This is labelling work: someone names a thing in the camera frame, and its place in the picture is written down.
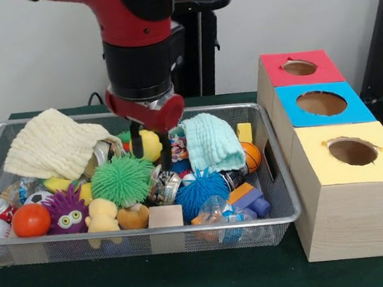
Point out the green spiky rubber ball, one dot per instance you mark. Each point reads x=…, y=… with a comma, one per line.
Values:
x=121, y=180

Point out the wooden three-hole box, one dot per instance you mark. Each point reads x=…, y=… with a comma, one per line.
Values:
x=350, y=222

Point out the yellow smooth ball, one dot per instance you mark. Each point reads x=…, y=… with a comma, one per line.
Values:
x=152, y=144

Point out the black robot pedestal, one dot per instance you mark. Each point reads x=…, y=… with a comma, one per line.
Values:
x=202, y=46

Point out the cream muslin cloth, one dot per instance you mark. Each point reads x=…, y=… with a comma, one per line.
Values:
x=54, y=144

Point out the blue spiky rubber ball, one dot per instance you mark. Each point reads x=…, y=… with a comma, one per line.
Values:
x=201, y=192

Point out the colourful triangle print cloth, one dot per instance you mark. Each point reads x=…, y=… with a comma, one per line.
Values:
x=179, y=148

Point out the orange smooth ball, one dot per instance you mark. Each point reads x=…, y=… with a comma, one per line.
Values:
x=31, y=220

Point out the silver mesh bin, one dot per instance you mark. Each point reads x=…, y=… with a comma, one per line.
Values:
x=69, y=254

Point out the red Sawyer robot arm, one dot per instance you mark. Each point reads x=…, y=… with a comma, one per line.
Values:
x=135, y=36

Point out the yellow plush duck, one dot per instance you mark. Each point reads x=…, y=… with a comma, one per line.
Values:
x=101, y=216

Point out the orange toy basketball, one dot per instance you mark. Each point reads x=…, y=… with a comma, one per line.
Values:
x=252, y=157

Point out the light blue fluffy cloth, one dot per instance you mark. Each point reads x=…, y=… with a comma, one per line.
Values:
x=212, y=141

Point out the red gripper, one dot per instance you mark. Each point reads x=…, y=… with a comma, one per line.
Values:
x=161, y=114

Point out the purple spiky monster toy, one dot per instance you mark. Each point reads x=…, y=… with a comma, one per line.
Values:
x=66, y=211

